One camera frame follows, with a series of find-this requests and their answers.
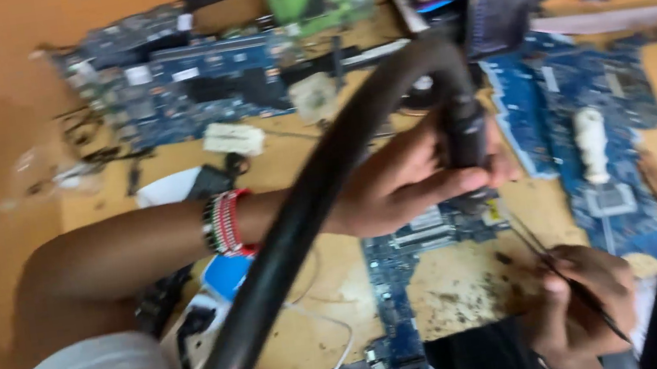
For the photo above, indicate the person's right hand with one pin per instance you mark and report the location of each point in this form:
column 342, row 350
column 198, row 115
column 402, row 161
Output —
column 592, row 308

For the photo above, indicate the person's left hand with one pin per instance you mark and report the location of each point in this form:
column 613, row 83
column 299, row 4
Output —
column 392, row 189

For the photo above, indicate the person's left fingers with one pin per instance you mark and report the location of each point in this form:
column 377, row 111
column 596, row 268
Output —
column 430, row 187

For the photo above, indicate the black hot air wand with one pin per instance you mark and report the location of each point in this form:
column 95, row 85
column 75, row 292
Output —
column 465, row 135

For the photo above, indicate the black tweezers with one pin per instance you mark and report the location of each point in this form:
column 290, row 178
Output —
column 584, row 296

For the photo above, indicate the narrow blue circuit board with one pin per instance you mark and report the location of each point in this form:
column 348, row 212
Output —
column 391, row 277

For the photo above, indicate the black and silver bar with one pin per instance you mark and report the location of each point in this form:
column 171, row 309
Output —
column 350, row 60

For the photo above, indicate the white lumpy object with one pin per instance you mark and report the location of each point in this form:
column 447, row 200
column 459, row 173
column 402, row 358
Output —
column 591, row 143

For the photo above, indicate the blue motherboard with white lump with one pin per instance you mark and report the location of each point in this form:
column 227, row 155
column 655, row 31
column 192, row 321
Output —
column 610, row 109

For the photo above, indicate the white plastic connector block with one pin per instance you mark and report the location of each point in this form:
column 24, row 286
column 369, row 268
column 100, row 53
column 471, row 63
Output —
column 233, row 138

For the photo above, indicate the blue and white packet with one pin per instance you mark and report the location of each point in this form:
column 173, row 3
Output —
column 225, row 275

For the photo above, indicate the pale flat ribbon strip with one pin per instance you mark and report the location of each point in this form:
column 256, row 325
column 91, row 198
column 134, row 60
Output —
column 602, row 21

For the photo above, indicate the white and black pouch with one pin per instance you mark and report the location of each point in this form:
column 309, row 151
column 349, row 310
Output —
column 176, row 186

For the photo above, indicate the large blue laptop motherboard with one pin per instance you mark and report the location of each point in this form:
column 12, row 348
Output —
column 190, row 95

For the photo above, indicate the small blue circuit board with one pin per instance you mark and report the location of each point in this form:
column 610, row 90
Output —
column 131, row 36

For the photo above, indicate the clear plastic bag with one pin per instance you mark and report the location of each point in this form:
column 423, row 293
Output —
column 48, row 174

